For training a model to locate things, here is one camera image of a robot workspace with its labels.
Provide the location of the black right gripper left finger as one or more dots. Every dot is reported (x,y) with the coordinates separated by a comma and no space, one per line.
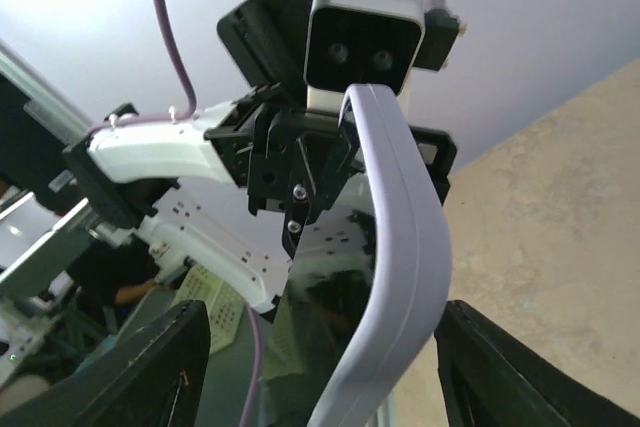
(153,378)

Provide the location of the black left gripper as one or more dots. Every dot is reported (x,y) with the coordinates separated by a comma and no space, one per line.
(287,158)

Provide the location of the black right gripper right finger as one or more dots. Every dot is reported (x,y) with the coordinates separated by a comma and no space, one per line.
(489,378)

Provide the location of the black phone with white edge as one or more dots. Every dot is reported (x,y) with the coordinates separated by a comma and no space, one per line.
(367,286)

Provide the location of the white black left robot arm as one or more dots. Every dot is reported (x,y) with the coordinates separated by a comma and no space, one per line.
(128,167)

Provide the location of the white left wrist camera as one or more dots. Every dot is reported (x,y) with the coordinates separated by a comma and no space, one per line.
(360,42)

